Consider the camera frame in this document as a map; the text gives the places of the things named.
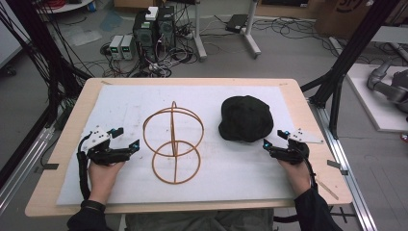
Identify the black metal frame post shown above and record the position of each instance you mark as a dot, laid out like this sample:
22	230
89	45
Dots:
41	48
349	54

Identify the person's lap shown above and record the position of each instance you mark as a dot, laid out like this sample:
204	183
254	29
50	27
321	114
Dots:
198	221

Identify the white floor board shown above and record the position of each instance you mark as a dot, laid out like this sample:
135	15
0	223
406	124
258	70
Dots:
375	109

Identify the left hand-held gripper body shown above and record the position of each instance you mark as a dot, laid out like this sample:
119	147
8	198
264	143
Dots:
97	138

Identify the cardboard box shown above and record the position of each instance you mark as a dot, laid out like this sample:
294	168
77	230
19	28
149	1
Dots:
340	17

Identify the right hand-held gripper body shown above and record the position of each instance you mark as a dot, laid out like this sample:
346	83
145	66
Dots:
293	154

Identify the flat black device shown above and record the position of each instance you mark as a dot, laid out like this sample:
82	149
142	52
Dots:
236	23

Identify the person's left hand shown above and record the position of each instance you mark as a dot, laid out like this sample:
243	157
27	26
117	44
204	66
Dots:
101	181

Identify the person's right hand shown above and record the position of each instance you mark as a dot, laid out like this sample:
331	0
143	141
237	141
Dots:
298	178

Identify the white table leg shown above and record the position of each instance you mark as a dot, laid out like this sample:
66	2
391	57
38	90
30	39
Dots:
251	35
199	35

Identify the small white box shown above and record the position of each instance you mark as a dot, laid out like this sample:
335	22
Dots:
151	13

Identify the grey tape strip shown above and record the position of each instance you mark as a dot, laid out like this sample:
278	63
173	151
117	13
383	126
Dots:
335	165
51	166

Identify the black computer tower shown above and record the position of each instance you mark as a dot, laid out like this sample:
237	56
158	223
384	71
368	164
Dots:
166	27
145	35

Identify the black hat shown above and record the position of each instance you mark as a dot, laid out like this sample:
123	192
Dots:
245	118

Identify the white table mat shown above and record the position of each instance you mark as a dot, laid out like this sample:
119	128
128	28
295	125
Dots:
224	173

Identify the aluminium rail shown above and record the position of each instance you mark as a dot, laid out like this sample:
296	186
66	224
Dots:
22	160
346	173

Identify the grey power supply unit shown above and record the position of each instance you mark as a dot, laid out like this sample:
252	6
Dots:
115	47
127	47

